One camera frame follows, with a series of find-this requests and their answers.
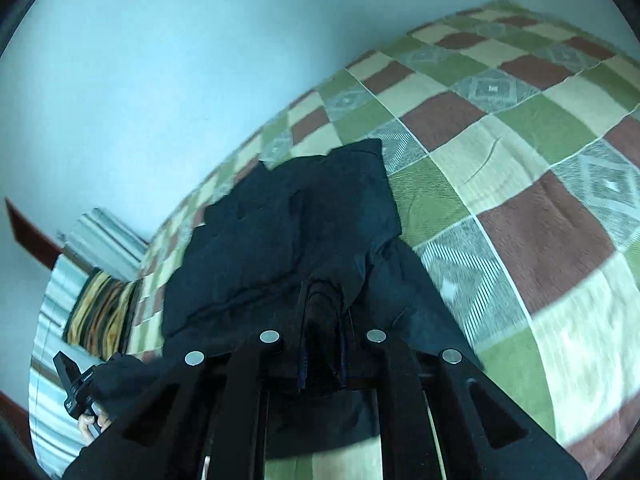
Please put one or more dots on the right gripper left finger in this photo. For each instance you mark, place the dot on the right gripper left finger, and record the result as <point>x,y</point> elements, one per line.
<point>221,418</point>

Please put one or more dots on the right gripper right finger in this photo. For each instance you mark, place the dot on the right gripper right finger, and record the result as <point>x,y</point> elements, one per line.
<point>440,416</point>

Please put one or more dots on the black quilted puffer jacket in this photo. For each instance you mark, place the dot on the black quilted puffer jacket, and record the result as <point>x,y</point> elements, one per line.
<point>313,250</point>

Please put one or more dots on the person's left hand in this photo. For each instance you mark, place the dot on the person's left hand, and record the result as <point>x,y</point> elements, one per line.
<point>91,426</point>

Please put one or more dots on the dark yellow striped cushion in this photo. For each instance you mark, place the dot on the dark yellow striped cushion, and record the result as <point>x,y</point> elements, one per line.
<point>102,315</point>

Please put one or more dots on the brown wooden headboard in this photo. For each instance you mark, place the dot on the brown wooden headboard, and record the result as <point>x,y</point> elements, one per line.
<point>27,258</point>

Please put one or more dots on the blue striped pillow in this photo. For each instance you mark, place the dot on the blue striped pillow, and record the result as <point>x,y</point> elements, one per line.
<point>96,240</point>

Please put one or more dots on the checkered patchwork bed cover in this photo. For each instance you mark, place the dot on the checkered patchwork bed cover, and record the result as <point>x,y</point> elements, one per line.
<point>512,145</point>

